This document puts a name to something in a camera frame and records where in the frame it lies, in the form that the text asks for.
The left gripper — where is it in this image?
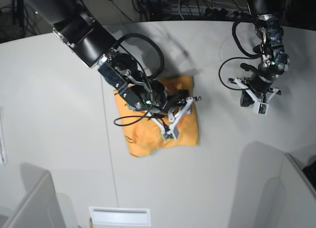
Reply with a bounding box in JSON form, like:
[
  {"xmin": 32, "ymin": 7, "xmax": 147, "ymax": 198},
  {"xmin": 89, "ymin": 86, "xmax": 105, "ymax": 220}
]
[{"xmin": 240, "ymin": 74, "xmax": 281, "ymax": 107}]

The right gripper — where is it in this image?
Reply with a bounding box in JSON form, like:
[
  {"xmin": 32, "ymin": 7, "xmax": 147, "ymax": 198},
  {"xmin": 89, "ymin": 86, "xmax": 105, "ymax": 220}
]
[{"xmin": 153, "ymin": 89, "xmax": 201, "ymax": 114}]

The orange yellow T-shirt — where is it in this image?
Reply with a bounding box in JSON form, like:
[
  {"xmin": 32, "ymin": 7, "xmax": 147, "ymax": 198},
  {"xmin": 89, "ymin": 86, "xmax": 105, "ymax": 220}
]
[{"xmin": 114, "ymin": 76, "xmax": 199, "ymax": 157}]

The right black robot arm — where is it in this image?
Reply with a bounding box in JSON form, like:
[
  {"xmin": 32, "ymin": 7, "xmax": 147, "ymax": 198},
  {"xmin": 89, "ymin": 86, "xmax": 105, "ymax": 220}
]
[{"xmin": 25, "ymin": 0, "xmax": 200, "ymax": 123}]

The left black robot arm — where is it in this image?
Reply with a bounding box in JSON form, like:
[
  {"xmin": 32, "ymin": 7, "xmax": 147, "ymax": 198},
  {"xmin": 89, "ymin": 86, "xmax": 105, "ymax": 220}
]
[{"xmin": 229, "ymin": 0, "xmax": 289, "ymax": 107}]

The black keyboard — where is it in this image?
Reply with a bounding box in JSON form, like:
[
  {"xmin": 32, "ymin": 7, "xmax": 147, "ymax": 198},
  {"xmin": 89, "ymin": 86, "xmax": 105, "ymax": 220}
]
[{"xmin": 303, "ymin": 161, "xmax": 316, "ymax": 189}]

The grey partition right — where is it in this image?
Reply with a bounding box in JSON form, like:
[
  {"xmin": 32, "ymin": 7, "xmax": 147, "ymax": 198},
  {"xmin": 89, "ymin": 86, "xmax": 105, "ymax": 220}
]
[{"xmin": 282, "ymin": 154, "xmax": 316, "ymax": 228}]

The grey partition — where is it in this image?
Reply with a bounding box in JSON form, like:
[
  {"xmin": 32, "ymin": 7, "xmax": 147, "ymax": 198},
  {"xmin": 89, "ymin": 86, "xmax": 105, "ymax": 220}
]
[
  {"xmin": 282, "ymin": 154, "xmax": 316, "ymax": 228},
  {"xmin": 2, "ymin": 171, "xmax": 66, "ymax": 228}
]

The pencil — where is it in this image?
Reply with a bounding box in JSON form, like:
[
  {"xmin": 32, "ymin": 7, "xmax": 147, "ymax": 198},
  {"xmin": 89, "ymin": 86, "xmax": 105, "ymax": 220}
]
[{"xmin": 89, "ymin": 218, "xmax": 93, "ymax": 228}]

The grey partition left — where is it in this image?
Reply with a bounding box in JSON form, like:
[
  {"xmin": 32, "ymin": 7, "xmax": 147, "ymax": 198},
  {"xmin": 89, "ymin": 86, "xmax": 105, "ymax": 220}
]
[{"xmin": 2, "ymin": 171, "xmax": 66, "ymax": 228}]

